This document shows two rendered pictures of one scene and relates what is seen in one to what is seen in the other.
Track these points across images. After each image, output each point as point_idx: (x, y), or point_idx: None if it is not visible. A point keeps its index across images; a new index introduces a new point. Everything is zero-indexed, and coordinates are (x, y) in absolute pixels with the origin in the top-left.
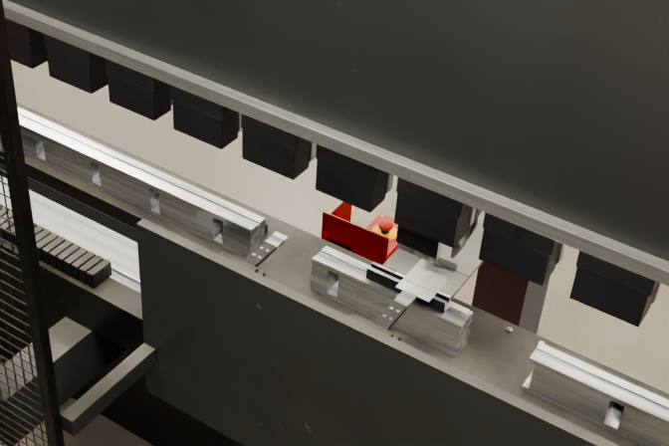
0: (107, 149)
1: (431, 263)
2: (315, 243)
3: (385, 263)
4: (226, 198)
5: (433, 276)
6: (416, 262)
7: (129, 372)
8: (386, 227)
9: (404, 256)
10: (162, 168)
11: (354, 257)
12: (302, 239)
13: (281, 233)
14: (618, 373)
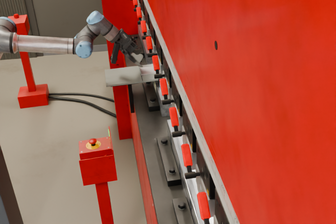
0: (193, 196)
1: (142, 72)
2: (145, 129)
3: (156, 78)
4: (150, 168)
5: (149, 69)
6: (146, 75)
7: None
8: (95, 138)
9: (146, 77)
10: (156, 205)
11: (140, 117)
12: (147, 133)
13: (151, 139)
14: (126, 59)
